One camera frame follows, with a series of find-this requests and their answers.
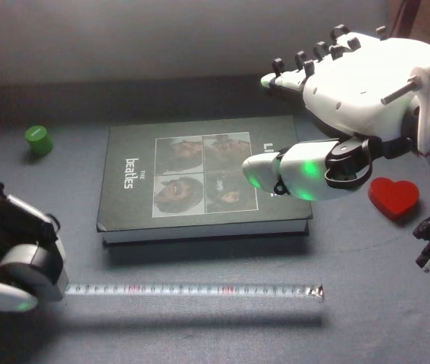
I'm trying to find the grey table cloth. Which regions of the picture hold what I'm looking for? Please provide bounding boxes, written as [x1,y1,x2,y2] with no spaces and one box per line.
[0,75,430,364]

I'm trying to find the green cylinder block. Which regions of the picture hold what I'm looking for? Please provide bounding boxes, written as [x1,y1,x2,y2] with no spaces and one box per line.
[24,124,55,155]

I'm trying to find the black Beatles hardcover book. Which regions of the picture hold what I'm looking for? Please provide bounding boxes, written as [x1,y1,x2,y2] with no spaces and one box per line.
[96,115,313,248]

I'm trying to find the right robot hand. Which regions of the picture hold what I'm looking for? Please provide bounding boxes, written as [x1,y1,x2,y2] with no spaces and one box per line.
[241,24,430,202]

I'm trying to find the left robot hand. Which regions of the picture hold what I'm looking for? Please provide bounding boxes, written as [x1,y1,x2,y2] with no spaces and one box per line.
[0,181,67,314]

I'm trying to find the grey tape measure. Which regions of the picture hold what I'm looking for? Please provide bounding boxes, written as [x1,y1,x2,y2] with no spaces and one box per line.
[0,242,325,304]

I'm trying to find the red heart block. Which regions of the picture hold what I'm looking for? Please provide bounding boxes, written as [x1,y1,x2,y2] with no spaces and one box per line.
[368,177,420,221]

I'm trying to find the dark brown furniture leg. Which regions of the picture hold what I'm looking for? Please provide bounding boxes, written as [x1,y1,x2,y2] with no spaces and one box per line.
[391,0,422,38]

